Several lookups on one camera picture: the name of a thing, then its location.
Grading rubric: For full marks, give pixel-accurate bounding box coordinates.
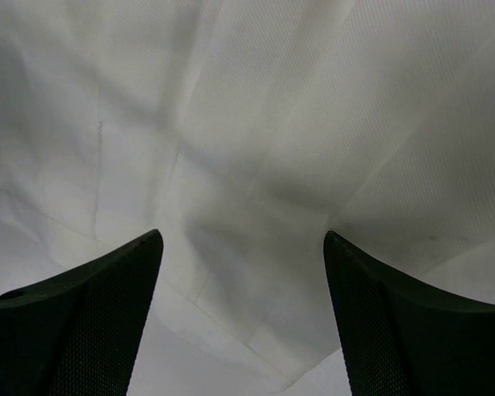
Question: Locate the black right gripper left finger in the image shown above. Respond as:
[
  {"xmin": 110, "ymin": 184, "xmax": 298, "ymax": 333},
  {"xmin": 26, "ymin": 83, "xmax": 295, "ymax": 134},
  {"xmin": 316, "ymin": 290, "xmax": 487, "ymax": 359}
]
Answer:
[{"xmin": 0, "ymin": 229, "xmax": 163, "ymax": 395}]

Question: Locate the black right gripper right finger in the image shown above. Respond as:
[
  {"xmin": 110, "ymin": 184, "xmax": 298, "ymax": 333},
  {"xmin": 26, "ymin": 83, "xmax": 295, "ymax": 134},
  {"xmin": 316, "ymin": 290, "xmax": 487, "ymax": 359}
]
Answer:
[{"xmin": 323, "ymin": 231, "xmax": 495, "ymax": 395}]

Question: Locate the white pleated skirt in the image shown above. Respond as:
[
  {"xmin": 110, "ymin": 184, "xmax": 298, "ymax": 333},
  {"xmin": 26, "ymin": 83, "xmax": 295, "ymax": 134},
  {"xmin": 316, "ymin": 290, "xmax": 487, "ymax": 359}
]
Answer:
[{"xmin": 0, "ymin": 1, "xmax": 495, "ymax": 395}]

